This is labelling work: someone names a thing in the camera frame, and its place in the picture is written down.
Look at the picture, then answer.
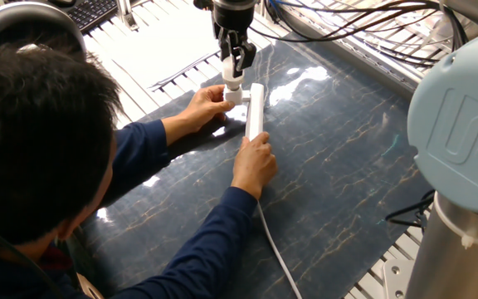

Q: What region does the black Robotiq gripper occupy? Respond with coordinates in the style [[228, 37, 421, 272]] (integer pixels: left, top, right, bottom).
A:
[[212, 3, 259, 80]]

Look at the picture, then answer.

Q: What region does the white bulb holder adapter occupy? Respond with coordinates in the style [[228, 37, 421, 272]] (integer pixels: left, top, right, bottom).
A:
[[222, 85, 251, 105]]

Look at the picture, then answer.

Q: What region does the white power strip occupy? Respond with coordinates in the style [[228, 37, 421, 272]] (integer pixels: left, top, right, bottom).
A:
[[245, 82, 266, 141]]

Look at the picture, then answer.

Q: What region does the left forearm blue sleeve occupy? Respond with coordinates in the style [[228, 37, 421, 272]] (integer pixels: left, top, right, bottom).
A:
[[100, 119, 172, 208]]

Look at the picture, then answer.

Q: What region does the right forearm blue sleeve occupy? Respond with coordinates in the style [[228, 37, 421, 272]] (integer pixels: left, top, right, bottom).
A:
[[110, 186, 259, 299]]

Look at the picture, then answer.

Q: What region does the person's left hand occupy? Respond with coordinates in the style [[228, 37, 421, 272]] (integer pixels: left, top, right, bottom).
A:
[[162, 85, 236, 146]]

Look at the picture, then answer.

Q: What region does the person's right hand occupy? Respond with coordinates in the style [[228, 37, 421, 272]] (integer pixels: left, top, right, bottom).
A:
[[230, 131, 279, 201]]

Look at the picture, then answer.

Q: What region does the white paper stack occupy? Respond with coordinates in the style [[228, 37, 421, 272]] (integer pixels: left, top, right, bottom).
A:
[[97, 7, 240, 91]]

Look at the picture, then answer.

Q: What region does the black keyboard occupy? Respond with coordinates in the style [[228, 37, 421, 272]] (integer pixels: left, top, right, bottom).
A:
[[62, 0, 120, 34]]

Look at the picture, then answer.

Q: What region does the dark blue marble mat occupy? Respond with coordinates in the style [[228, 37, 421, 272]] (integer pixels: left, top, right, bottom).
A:
[[79, 32, 433, 299]]

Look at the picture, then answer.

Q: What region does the aluminium post with bracket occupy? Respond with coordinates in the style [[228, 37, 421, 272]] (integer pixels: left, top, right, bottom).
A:
[[116, 0, 140, 32]]

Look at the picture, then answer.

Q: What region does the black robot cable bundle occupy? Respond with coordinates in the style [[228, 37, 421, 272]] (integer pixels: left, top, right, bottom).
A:
[[249, 0, 471, 70]]

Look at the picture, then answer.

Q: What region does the black ring-shaped device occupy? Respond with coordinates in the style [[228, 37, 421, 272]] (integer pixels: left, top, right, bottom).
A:
[[0, 2, 89, 61]]

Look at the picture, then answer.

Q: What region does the white power strip cable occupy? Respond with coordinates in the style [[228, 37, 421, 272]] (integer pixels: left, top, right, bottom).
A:
[[256, 200, 304, 299]]

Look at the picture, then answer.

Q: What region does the black cable loop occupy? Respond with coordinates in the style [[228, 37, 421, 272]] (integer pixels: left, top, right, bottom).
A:
[[385, 189, 436, 228]]

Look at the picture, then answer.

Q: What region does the aluminium corner bracket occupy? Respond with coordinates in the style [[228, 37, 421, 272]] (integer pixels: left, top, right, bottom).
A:
[[382, 257, 412, 299]]

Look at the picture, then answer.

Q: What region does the thin black cable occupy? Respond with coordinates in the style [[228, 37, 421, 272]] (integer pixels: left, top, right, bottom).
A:
[[0, 209, 64, 299]]

